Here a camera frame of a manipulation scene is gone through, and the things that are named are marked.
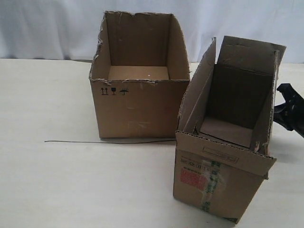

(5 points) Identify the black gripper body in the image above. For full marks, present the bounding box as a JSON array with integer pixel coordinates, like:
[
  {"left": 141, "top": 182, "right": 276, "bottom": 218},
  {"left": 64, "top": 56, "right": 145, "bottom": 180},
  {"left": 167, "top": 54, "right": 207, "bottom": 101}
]
[{"left": 289, "top": 89, "right": 304, "bottom": 137}]

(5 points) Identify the narrow cardboard box with flaps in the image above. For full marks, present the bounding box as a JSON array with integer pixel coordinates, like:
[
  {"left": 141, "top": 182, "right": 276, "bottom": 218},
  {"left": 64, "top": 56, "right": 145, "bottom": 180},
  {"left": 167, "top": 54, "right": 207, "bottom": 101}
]
[{"left": 173, "top": 36, "right": 286, "bottom": 223}]

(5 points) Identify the large open cardboard box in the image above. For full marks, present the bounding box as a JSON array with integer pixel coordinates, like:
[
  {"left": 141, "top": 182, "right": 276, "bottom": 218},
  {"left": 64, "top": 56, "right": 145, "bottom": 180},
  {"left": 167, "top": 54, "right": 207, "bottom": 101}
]
[{"left": 89, "top": 11, "right": 190, "bottom": 138}]

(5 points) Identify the thin black line marker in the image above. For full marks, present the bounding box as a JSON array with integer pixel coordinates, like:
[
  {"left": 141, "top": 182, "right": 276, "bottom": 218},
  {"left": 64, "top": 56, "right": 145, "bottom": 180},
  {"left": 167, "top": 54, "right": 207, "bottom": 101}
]
[{"left": 44, "top": 140, "right": 176, "bottom": 144}]

